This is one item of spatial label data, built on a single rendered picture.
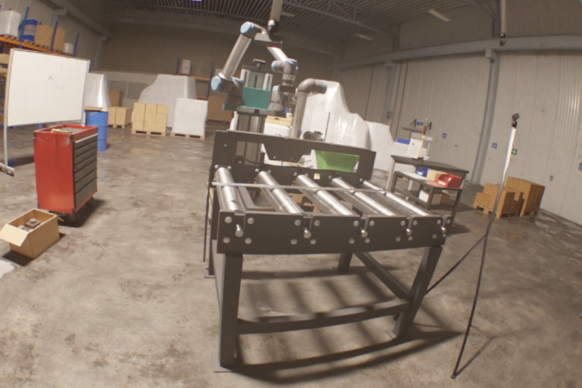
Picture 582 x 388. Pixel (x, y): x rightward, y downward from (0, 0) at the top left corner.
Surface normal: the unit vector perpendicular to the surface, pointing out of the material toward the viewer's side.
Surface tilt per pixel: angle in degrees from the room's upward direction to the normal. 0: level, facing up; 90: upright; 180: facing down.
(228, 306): 90
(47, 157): 90
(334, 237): 90
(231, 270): 90
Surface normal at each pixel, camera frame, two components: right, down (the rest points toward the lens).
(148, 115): 0.38, 0.25
